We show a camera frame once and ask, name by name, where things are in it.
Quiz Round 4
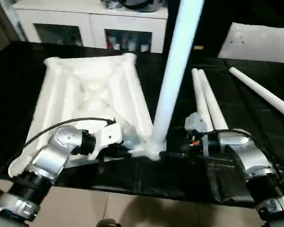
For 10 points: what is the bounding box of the white glass-door cabinet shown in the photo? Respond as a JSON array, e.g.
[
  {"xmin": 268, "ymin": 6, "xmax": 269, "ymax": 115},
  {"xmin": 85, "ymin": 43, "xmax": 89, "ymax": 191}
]
[{"xmin": 13, "ymin": 4, "xmax": 168, "ymax": 54}]

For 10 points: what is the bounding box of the white plastic table leg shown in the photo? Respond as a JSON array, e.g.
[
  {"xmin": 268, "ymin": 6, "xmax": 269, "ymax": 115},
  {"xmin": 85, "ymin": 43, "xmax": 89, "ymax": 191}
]
[
  {"xmin": 197, "ymin": 69, "xmax": 229, "ymax": 131},
  {"xmin": 147, "ymin": 0, "xmax": 205, "ymax": 157},
  {"xmin": 191, "ymin": 68, "xmax": 215, "ymax": 133},
  {"xmin": 228, "ymin": 67, "xmax": 284, "ymax": 123}
]

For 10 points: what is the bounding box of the grey bag black handle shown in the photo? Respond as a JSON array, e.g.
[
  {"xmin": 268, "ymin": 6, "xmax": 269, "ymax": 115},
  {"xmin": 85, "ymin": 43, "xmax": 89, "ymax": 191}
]
[{"xmin": 121, "ymin": 0, "xmax": 167, "ymax": 12}]

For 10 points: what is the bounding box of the black tall cabinet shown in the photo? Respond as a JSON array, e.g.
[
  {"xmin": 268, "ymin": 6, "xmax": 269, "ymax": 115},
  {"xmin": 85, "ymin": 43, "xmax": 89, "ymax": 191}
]
[{"xmin": 167, "ymin": 0, "xmax": 232, "ymax": 59}]

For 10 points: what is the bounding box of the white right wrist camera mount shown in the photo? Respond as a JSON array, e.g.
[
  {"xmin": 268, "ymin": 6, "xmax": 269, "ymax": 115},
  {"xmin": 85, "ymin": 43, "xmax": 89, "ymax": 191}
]
[{"xmin": 184, "ymin": 113, "xmax": 215, "ymax": 157}]

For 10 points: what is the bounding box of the dark crumpled small pile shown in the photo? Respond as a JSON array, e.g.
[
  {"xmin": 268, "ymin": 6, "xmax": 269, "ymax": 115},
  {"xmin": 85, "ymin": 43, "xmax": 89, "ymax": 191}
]
[{"xmin": 101, "ymin": 0, "xmax": 123, "ymax": 9}]

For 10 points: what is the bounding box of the grey-brown curtain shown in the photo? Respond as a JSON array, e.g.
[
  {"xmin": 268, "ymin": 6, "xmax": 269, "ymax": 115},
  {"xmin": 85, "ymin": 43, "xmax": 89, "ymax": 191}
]
[{"xmin": 0, "ymin": 0, "xmax": 22, "ymax": 60}]

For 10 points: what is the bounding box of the black work mat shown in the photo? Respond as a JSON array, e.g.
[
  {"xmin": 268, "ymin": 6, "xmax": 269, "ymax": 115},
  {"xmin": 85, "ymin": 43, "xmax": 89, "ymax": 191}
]
[{"xmin": 0, "ymin": 41, "xmax": 284, "ymax": 209}]

